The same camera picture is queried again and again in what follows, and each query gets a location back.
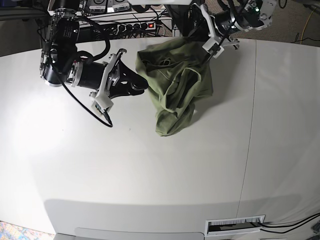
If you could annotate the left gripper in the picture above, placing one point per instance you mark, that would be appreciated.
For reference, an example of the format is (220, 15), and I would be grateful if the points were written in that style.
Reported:
(219, 25)

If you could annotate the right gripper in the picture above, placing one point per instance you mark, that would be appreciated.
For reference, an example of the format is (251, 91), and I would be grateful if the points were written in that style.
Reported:
(106, 78)

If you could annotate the green T-shirt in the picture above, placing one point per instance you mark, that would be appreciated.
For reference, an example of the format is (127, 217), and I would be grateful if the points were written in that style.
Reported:
(177, 78)

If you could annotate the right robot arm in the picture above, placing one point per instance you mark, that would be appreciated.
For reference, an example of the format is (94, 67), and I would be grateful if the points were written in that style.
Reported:
(62, 62)

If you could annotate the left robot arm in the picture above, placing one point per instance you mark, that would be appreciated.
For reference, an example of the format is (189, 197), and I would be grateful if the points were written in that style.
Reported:
(247, 16)

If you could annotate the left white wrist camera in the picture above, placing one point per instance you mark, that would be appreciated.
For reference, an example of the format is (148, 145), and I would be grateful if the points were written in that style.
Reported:
(212, 47)

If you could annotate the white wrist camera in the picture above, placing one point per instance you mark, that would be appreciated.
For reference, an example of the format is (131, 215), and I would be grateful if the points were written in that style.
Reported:
(101, 105)
(212, 47)

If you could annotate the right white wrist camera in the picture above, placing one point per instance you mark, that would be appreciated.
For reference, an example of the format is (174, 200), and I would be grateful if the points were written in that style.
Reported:
(101, 105)

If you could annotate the black power strip red switch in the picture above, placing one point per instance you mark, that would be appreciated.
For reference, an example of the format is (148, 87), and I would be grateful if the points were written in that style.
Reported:
(135, 26)

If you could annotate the white table cable grommet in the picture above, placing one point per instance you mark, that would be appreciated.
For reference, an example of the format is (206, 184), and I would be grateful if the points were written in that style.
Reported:
(233, 226)

